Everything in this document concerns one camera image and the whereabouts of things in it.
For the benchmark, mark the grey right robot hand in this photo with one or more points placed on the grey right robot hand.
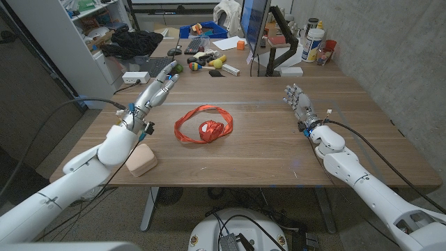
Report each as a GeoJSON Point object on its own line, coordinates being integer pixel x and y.
{"type": "Point", "coordinates": [304, 106]}

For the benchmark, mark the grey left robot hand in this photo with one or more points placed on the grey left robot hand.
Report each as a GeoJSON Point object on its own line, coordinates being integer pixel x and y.
{"type": "Point", "coordinates": [146, 99]}

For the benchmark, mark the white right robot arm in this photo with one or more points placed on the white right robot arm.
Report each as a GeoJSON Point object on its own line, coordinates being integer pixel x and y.
{"type": "Point", "coordinates": [366, 188]}

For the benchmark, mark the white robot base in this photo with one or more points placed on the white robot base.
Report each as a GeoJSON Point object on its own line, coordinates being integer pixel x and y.
{"type": "Point", "coordinates": [209, 230]}

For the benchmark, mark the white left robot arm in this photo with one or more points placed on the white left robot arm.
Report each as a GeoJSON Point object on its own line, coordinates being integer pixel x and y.
{"type": "Point", "coordinates": [69, 181]}

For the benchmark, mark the white flat box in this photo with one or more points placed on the white flat box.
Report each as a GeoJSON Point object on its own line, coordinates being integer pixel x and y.
{"type": "Point", "coordinates": [291, 71]}

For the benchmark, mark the orange ribbon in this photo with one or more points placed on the orange ribbon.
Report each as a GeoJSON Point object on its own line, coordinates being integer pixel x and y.
{"type": "Point", "coordinates": [210, 130]}

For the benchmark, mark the small white oblong box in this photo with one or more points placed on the small white oblong box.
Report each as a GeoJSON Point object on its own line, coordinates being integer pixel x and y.
{"type": "Point", "coordinates": [230, 69]}

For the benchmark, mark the white power strip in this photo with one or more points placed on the white power strip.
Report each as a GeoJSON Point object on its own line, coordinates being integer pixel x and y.
{"type": "Point", "coordinates": [136, 77]}

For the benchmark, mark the black laptop keyboard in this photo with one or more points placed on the black laptop keyboard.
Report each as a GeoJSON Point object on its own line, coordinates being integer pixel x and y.
{"type": "Point", "coordinates": [150, 64]}

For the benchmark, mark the green ball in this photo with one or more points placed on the green ball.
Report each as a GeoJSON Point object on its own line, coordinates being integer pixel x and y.
{"type": "Point", "coordinates": [180, 68]}

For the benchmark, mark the clear glass jar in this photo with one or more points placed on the clear glass jar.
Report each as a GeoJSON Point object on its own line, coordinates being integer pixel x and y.
{"type": "Point", "coordinates": [323, 56]}

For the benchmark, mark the black computer mouse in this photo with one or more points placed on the black computer mouse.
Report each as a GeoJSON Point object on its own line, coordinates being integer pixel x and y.
{"type": "Point", "coordinates": [174, 51]}

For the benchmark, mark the black clothing pile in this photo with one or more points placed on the black clothing pile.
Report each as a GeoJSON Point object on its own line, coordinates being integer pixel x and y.
{"type": "Point", "coordinates": [134, 43]}

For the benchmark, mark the colourful toy maraca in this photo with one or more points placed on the colourful toy maraca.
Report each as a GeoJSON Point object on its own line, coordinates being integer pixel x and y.
{"type": "Point", "coordinates": [196, 66]}

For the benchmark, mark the white wipes canister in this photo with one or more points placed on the white wipes canister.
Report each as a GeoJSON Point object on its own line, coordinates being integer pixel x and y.
{"type": "Point", "coordinates": [311, 45]}

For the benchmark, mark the red cup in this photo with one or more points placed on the red cup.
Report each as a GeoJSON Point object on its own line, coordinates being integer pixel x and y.
{"type": "Point", "coordinates": [331, 45]}

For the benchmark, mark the red book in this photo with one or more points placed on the red book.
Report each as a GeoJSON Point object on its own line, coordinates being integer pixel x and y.
{"type": "Point", "coordinates": [277, 40]}

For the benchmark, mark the black flat object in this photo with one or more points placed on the black flat object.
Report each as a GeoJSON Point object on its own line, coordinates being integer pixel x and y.
{"type": "Point", "coordinates": [216, 73]}

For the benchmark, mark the yellow toy lemon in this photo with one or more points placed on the yellow toy lemon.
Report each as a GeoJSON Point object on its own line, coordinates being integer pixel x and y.
{"type": "Point", "coordinates": [218, 63]}

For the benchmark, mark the clear drinking glass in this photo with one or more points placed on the clear drinking glass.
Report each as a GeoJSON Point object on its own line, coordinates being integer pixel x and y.
{"type": "Point", "coordinates": [205, 42]}

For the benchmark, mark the dark lidded bottle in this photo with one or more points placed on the dark lidded bottle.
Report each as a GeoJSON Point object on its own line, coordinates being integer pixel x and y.
{"type": "Point", "coordinates": [312, 23]}

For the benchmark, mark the orange cube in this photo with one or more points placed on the orange cube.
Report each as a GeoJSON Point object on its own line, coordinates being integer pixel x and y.
{"type": "Point", "coordinates": [240, 45]}

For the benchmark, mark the white shelf unit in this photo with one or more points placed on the white shelf unit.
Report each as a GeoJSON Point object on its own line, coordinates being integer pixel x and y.
{"type": "Point", "coordinates": [69, 52]}

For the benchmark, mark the computer monitor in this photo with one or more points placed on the computer monitor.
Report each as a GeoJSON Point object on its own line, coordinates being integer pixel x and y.
{"type": "Point", "coordinates": [254, 24]}

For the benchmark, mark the blue plastic bin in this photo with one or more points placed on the blue plastic bin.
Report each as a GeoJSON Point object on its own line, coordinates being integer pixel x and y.
{"type": "Point", "coordinates": [217, 33]}

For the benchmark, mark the white paper sheet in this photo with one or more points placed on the white paper sheet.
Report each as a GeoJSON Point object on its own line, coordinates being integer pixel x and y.
{"type": "Point", "coordinates": [226, 43]}

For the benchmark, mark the grey table leg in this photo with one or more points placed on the grey table leg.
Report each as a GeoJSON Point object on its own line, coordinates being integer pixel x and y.
{"type": "Point", "coordinates": [325, 211]}
{"type": "Point", "coordinates": [149, 209]}

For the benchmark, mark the white jacket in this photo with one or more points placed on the white jacket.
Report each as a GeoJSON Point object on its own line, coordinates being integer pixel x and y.
{"type": "Point", "coordinates": [228, 14]}

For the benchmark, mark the white robot torso edge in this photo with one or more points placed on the white robot torso edge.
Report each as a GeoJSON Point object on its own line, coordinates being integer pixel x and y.
{"type": "Point", "coordinates": [69, 247]}

